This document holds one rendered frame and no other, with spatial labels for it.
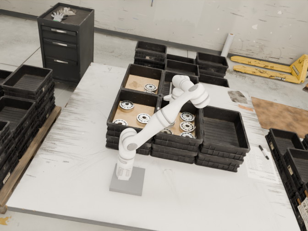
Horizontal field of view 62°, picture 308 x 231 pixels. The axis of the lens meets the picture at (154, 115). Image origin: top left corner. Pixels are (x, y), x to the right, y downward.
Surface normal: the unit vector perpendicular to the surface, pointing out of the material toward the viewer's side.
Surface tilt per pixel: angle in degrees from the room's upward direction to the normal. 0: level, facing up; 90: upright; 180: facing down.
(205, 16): 90
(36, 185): 0
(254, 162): 0
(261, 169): 0
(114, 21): 90
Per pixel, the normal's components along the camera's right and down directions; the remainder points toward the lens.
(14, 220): 0.16, -0.76
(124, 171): 0.03, 0.62
